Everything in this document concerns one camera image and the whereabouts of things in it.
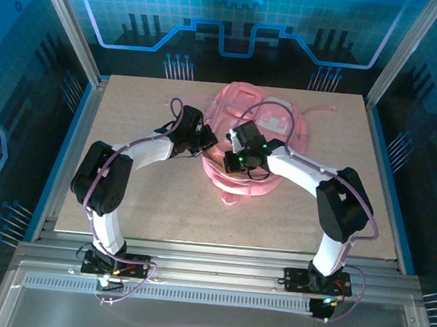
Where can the pink backpack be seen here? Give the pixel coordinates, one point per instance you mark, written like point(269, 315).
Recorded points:
point(283, 123)

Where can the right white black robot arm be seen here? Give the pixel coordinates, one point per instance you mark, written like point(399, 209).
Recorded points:
point(298, 170)

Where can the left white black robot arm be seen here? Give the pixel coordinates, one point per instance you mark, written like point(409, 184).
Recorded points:
point(146, 153)

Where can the aluminium mounting beam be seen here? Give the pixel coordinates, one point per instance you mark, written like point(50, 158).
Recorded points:
point(213, 270)

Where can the black controller box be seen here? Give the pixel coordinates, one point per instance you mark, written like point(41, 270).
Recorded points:
point(320, 310)

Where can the aluminium left table rail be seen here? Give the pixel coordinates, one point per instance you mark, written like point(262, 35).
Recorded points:
point(76, 128)

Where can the aluminium table rail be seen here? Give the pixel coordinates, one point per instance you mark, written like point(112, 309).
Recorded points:
point(386, 166)
point(76, 128)

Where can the aluminium right table rail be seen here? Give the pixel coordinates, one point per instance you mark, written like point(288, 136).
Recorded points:
point(386, 166)

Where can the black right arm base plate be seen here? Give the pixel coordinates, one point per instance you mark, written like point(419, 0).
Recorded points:
point(296, 280)

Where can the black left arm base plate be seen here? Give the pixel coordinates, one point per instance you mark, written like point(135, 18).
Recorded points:
point(137, 265)

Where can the aluminium left frame post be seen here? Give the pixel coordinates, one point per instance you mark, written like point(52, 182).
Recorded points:
point(70, 24)

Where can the aluminium frame post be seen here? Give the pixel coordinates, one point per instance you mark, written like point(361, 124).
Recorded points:
point(70, 24)
point(404, 53)

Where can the aluminium right frame post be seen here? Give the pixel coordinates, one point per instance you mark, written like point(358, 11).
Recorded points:
point(404, 53)

